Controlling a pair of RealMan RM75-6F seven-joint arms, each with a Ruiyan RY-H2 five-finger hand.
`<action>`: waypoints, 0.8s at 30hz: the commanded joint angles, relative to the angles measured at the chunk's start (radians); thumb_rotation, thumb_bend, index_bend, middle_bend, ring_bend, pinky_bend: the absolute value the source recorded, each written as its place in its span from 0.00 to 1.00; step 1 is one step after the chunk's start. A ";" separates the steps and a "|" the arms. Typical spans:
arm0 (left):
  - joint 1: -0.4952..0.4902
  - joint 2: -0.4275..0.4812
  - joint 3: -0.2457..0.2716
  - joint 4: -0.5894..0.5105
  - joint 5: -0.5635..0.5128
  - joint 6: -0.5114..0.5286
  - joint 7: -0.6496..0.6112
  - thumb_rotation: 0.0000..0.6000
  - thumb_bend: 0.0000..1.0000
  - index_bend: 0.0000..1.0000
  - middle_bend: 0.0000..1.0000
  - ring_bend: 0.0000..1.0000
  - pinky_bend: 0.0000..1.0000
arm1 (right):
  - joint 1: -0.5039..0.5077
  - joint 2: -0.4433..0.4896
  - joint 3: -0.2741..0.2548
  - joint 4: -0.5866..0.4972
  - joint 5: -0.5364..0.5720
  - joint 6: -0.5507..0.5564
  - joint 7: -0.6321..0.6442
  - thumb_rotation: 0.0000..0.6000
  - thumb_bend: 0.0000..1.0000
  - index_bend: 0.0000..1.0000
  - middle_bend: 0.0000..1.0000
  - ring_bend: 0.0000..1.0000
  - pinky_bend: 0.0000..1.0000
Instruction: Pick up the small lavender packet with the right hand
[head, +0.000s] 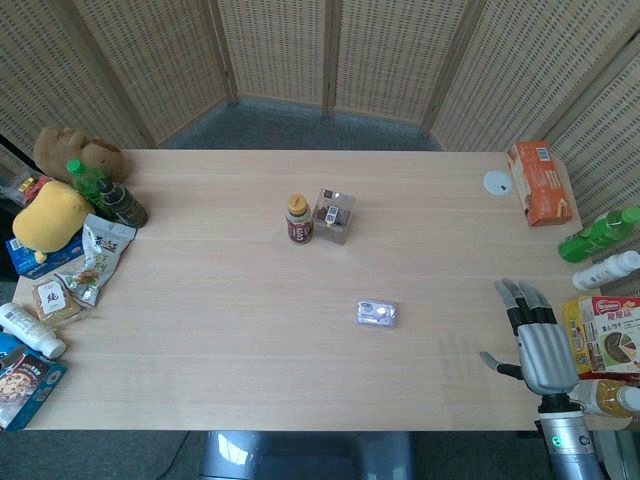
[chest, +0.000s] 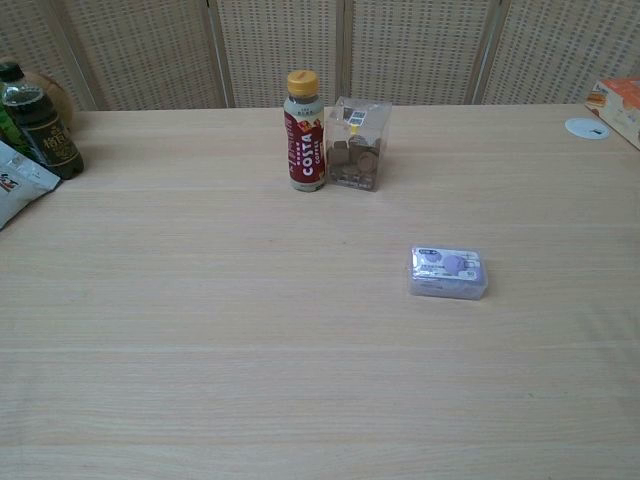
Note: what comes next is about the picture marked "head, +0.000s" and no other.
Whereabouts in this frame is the orange juice bottle white cap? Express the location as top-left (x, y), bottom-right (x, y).
top-left (569, 378), bottom-right (640, 419)

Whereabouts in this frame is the white nut snack bag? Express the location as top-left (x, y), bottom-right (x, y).
top-left (54, 213), bottom-right (138, 309)

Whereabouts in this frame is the yellow plush toy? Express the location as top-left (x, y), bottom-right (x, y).
top-left (12, 180), bottom-right (95, 264)

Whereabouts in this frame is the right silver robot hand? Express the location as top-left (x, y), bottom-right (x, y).
top-left (479, 278), bottom-right (580, 392)

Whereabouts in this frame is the yellow snack bag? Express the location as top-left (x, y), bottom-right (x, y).
top-left (562, 298), bottom-right (591, 375)

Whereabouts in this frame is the blue cookie package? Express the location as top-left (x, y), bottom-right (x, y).
top-left (0, 333), bottom-right (68, 432)

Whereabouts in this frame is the white round table grommet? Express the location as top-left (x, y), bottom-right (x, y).
top-left (482, 170), bottom-right (514, 196)

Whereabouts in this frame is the brown coffee bottle yellow cap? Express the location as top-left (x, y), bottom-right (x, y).
top-left (285, 193), bottom-right (315, 246)

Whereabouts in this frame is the woven folding screen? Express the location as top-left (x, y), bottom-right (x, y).
top-left (0, 0), bottom-right (640, 301)

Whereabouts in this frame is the clear square snack jar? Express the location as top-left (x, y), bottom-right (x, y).
top-left (312, 187), bottom-right (357, 246)

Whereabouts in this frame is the red cereal box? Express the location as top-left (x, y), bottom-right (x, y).
top-left (577, 295), bottom-right (640, 375)

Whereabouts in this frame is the orange cracker box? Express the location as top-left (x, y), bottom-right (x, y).
top-left (505, 140), bottom-right (575, 228)

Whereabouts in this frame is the green bottle lying down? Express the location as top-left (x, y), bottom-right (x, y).
top-left (557, 208), bottom-right (640, 263)

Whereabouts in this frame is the brown packet white label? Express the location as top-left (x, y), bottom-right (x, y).
top-left (31, 278), bottom-right (83, 324)

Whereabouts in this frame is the white bottle lying down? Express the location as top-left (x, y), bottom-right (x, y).
top-left (571, 250), bottom-right (640, 291)

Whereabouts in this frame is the green bottle green cap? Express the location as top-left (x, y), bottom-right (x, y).
top-left (66, 158), bottom-right (109, 210)

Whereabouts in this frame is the red small package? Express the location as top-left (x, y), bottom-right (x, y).
top-left (17, 174), bottom-right (55, 200)

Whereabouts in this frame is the blue box white label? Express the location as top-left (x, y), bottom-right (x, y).
top-left (5, 234), bottom-right (86, 279)

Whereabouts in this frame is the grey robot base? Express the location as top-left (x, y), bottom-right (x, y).
top-left (198, 430), bottom-right (416, 480)

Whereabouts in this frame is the brown plush toy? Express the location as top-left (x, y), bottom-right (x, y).
top-left (33, 125), bottom-right (128, 187)

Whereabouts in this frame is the white tube bottle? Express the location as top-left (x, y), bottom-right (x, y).
top-left (0, 302), bottom-right (68, 360)

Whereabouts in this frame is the small silver foil packet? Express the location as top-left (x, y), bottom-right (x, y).
top-left (354, 297), bottom-right (401, 330)

